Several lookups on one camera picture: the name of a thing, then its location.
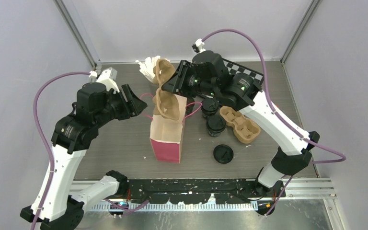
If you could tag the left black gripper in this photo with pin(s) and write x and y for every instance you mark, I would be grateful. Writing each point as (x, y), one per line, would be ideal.
(136, 105)

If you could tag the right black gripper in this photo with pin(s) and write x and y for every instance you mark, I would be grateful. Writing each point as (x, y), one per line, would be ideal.
(177, 83)

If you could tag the black lidded coffee cup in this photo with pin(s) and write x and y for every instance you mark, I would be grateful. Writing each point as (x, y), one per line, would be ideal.
(209, 107)

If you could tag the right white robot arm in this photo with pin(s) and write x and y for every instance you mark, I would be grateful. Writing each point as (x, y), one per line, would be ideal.
(240, 88)

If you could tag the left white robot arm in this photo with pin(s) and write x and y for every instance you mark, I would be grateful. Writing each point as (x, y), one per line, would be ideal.
(55, 207)

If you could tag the black coffee cup lid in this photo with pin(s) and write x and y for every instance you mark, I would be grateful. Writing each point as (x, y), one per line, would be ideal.
(223, 154)

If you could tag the bundle of white wrapped straws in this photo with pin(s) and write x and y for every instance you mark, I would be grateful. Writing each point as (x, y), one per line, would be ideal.
(146, 67)

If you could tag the pink and cream paper bag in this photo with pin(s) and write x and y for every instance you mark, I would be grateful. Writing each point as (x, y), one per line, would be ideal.
(166, 135)

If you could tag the black and white chessboard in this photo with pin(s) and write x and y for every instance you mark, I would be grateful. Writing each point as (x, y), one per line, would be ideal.
(235, 68)

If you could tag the brown cardboard cup carrier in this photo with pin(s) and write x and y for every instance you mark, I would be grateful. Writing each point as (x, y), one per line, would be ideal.
(244, 129)

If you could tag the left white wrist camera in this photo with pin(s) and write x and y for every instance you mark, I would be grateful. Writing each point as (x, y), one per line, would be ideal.
(108, 79)

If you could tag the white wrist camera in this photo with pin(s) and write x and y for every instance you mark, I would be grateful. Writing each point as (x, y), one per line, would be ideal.
(108, 79)
(198, 46)

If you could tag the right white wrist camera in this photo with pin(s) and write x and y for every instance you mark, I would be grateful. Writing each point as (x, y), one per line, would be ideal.
(198, 46)

